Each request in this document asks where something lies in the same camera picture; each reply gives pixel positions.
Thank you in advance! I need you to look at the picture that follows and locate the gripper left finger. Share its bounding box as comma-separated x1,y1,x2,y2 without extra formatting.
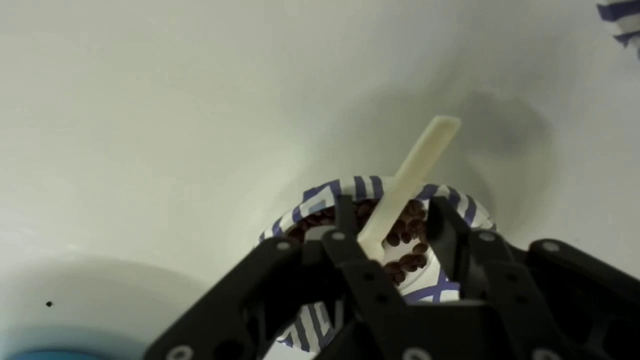
142,194,416,360

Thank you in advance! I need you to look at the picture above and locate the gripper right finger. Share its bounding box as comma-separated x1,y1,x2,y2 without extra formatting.
425,196,640,360

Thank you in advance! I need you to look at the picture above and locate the blue and white patterned bowl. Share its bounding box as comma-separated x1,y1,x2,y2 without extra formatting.
257,175,498,353

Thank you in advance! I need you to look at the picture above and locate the white plastic spoon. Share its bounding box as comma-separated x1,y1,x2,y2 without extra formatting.
357,116,462,263

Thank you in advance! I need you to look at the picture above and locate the blue and white striped cup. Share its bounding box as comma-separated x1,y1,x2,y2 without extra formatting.
596,0,640,61

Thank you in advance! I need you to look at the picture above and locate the heap of coffee beans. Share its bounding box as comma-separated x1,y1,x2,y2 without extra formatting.
287,199,431,286

